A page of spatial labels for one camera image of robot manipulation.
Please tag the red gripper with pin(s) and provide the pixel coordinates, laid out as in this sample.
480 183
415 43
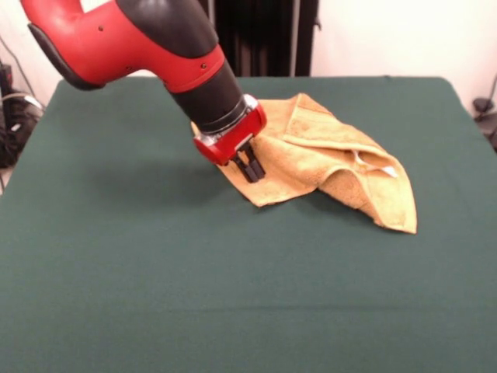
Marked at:
229 145

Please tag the orange terry towel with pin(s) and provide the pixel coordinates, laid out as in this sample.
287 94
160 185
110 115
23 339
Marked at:
310 155

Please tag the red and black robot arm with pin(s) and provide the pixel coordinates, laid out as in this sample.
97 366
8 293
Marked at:
136 50

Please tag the dark green table cloth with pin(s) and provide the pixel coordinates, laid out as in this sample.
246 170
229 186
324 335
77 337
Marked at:
116 272

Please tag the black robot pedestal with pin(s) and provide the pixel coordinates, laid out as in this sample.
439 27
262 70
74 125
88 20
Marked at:
268 39

